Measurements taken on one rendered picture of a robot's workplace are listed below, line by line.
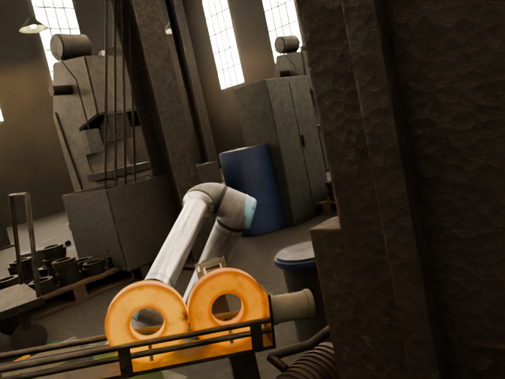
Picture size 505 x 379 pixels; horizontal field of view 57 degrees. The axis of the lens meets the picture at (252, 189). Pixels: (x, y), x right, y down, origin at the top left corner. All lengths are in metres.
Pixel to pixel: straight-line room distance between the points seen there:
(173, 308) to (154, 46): 3.40
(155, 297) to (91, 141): 5.37
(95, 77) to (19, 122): 7.20
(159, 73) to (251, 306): 3.33
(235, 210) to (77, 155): 5.29
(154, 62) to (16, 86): 9.71
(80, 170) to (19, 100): 6.88
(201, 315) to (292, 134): 4.03
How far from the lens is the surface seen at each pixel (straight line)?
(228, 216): 1.72
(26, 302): 3.17
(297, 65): 9.05
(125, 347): 0.93
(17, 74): 13.72
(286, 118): 4.83
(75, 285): 4.04
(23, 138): 13.39
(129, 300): 0.92
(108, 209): 4.03
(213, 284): 0.92
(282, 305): 0.95
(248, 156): 4.63
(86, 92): 6.44
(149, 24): 4.21
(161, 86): 4.10
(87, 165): 6.70
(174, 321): 0.93
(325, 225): 0.71
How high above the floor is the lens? 1.03
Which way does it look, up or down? 7 degrees down
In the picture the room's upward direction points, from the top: 12 degrees counter-clockwise
